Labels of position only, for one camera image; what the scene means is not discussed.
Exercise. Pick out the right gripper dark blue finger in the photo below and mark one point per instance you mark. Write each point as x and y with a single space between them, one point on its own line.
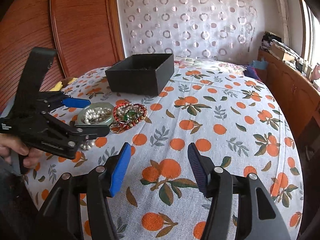
201 167

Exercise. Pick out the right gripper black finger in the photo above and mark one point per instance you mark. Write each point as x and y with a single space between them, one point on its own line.
90 132

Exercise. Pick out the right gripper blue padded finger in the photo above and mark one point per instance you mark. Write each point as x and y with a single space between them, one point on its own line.
70 102
119 171

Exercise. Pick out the green octagonal jewelry tray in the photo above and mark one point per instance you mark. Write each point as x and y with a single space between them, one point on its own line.
100 113

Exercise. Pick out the black cardboard jewelry box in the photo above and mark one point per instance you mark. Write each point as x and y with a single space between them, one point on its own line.
141 74

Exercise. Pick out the person's left hand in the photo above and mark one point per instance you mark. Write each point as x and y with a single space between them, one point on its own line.
10 143

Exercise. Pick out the small pearl earrings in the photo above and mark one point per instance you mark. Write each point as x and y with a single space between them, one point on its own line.
87 145

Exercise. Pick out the yellow plush toy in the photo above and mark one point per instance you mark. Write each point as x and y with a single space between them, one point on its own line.
62 84

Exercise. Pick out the orange fruit print bedsheet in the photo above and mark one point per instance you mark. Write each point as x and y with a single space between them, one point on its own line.
233 119

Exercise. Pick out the wooden slatted headboard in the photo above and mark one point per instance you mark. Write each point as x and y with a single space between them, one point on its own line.
85 34

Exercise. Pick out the purple folded cloth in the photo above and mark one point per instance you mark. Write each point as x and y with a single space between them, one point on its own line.
251 72

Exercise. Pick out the wooden side cabinet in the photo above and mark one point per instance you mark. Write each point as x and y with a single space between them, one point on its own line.
295 95

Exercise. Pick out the stacked books and clutter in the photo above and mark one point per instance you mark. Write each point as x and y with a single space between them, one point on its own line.
273 45

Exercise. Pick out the white circle pattern curtain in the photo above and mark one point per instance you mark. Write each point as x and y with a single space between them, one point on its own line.
223 30

